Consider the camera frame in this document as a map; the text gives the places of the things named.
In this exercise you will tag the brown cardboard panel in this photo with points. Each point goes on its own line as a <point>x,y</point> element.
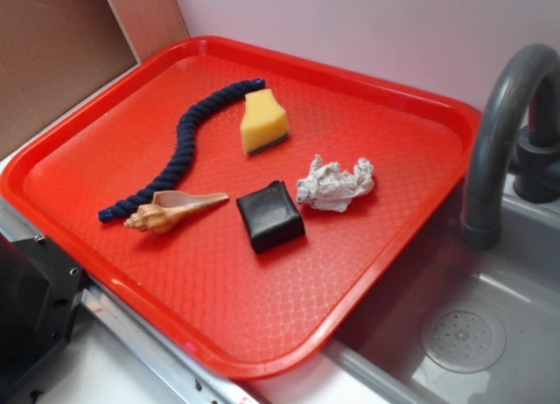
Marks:
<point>56,53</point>

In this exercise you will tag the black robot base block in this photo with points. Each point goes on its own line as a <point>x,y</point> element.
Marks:
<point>40,289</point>

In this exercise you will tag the crumpled white cloth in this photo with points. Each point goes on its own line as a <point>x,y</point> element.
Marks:
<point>328,188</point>

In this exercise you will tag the round sink drain strainer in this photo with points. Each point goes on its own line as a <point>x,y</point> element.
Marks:
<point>463,337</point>

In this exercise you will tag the aluminium frame rail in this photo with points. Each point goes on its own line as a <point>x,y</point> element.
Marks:
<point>115,358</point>

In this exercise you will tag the orange spiral seashell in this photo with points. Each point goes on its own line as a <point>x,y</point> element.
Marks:
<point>168,209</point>

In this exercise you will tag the black folded square pouch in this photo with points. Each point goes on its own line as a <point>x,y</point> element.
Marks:
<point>270,217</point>

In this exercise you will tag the yellow sponge with dark pad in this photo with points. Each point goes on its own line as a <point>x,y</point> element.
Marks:
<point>264,122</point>

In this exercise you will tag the grey plastic sink basin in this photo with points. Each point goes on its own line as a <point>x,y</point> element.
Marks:
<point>379,342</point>

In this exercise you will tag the grey curved faucet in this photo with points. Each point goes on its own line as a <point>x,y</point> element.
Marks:
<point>519,134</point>

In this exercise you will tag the red plastic tray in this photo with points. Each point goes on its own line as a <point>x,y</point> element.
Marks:
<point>241,314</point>

